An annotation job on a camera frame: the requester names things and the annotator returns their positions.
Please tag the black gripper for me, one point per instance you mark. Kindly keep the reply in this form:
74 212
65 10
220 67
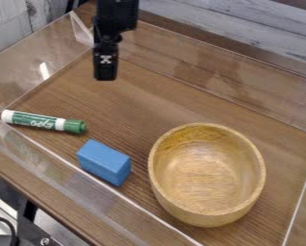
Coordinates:
115 17

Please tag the green Expo marker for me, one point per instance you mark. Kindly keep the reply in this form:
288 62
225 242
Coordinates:
43 121

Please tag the brown wooden bowl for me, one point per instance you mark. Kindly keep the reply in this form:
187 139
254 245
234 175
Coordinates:
207 174

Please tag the blue rectangular block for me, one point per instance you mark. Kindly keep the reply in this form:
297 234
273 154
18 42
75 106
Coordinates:
105 162

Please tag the black table leg bracket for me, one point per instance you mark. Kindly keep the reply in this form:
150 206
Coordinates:
31 235

